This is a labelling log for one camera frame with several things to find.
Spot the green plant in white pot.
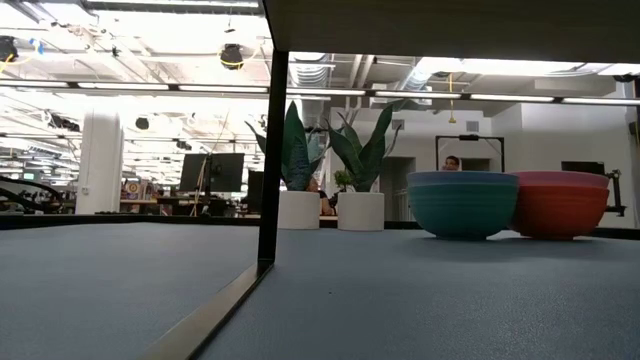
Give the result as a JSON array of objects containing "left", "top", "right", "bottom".
[
  {"left": 327, "top": 102, "right": 401, "bottom": 233},
  {"left": 244, "top": 99, "right": 332, "bottom": 231}
]

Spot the black computer monitor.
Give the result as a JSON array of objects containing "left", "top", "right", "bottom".
[
  {"left": 560, "top": 160, "right": 607, "bottom": 176},
  {"left": 178, "top": 152, "right": 246, "bottom": 194}
]

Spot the colourful printed box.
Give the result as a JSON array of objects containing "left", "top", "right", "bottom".
[{"left": 123, "top": 180, "right": 154, "bottom": 202}]

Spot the black round ceiling device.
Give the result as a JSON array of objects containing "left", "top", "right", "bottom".
[{"left": 219, "top": 43, "right": 246, "bottom": 71}]

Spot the large blue bowl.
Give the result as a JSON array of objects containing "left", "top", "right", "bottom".
[{"left": 405, "top": 170, "right": 520, "bottom": 242}]

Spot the blue table mat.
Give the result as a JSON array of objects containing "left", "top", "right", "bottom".
[{"left": 0, "top": 222, "right": 640, "bottom": 360}]

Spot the black curved cable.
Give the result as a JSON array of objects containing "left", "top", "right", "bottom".
[{"left": 0, "top": 174, "right": 65, "bottom": 214}]

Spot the black stand frame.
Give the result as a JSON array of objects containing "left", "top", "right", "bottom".
[{"left": 434, "top": 134, "right": 506, "bottom": 174}]

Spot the white column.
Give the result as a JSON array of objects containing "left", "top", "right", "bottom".
[{"left": 74, "top": 110, "right": 125, "bottom": 216}]

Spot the large pink bowl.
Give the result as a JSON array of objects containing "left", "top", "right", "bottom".
[{"left": 509, "top": 170, "right": 611, "bottom": 242}]

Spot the long light bar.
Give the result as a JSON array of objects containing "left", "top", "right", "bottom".
[{"left": 0, "top": 78, "right": 640, "bottom": 107}]

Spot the small green plant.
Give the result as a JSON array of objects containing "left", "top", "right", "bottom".
[{"left": 333, "top": 168, "right": 354, "bottom": 194}]

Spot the silver ventilation duct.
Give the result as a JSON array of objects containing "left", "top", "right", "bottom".
[{"left": 288, "top": 49, "right": 335, "bottom": 129}]

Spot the yellow hanging cord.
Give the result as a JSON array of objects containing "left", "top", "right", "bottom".
[{"left": 446, "top": 72, "right": 458, "bottom": 125}]

